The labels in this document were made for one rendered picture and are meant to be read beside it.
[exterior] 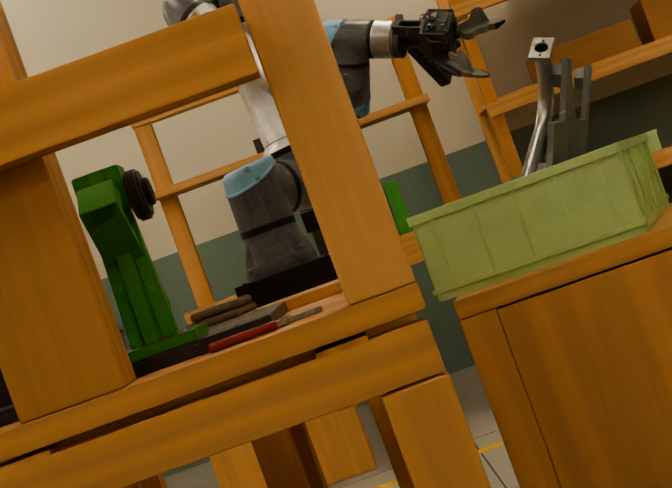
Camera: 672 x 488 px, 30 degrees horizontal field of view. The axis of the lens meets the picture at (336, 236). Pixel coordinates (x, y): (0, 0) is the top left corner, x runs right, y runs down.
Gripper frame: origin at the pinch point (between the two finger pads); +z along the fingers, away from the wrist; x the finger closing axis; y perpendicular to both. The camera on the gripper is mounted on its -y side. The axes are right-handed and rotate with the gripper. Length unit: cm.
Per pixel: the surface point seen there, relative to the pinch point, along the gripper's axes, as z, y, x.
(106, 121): -23, 66, -82
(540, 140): 9.0, -11.5, -12.1
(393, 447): -13, -42, -65
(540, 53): 8.4, 1.3, -1.8
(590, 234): 21.1, -15.1, -30.8
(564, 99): 12.7, -7.5, -5.0
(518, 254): 8.3, -17.9, -34.6
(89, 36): -355, -298, 306
